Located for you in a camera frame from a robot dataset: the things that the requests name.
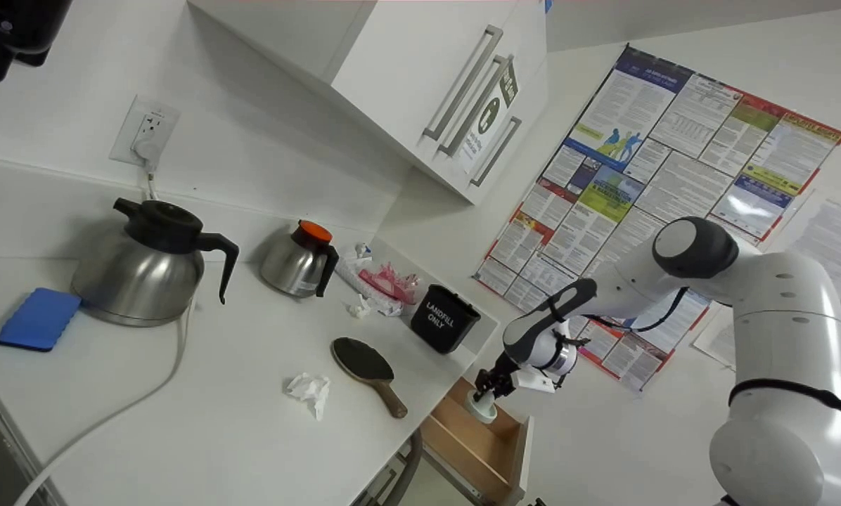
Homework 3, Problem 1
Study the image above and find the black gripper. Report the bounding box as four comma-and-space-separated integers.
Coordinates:
469, 338, 538, 410

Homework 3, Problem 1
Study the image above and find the small white object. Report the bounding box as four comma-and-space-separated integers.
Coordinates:
468, 396, 501, 428

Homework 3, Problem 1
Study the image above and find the open wooden drawer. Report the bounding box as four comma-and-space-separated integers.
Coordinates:
416, 378, 534, 506

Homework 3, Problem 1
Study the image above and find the black plastic container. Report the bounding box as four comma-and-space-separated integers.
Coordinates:
407, 282, 483, 358

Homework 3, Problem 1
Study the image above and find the pink packets plastic bag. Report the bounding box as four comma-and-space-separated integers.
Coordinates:
350, 240, 430, 312

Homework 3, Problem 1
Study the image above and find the crumpled white paper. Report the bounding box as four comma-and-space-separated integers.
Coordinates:
282, 368, 334, 423

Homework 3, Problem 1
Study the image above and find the small steel carafe orange lid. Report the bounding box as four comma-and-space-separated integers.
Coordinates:
250, 217, 344, 300

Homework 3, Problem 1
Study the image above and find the green white sticker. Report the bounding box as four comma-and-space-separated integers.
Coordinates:
473, 80, 524, 161

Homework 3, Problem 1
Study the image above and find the large steel carafe black lid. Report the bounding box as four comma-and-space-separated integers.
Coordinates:
67, 195, 243, 330

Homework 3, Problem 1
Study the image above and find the blue sponge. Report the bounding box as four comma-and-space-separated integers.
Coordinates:
0, 285, 85, 354

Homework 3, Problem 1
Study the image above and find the black coffee machine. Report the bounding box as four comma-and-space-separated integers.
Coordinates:
0, 0, 75, 84

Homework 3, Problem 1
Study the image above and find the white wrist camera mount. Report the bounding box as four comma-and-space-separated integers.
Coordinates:
514, 358, 576, 396

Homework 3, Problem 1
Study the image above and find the dark paddle wooden handle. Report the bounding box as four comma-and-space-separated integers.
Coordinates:
328, 335, 411, 423

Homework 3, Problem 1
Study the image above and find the silver lower cabinet handle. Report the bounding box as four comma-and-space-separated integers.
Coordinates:
361, 437, 424, 506

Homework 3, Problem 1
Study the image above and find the short silver cabinet handle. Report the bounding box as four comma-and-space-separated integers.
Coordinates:
468, 116, 525, 189

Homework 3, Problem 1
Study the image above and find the long silver cabinet handle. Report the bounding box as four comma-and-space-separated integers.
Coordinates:
437, 53, 518, 161
418, 22, 507, 146

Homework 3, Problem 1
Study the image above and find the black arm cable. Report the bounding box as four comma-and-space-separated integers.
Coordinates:
586, 285, 841, 428

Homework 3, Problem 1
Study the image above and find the large colourful wall poster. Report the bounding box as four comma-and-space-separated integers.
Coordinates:
473, 43, 841, 396

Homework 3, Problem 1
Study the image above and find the white power cable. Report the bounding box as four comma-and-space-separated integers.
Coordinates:
12, 137, 193, 506

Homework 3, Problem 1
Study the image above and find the white wall cabinet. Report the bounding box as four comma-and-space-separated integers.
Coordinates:
188, 0, 555, 209

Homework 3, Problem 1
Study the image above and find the white wall outlet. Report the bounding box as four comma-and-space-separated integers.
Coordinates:
109, 92, 182, 175

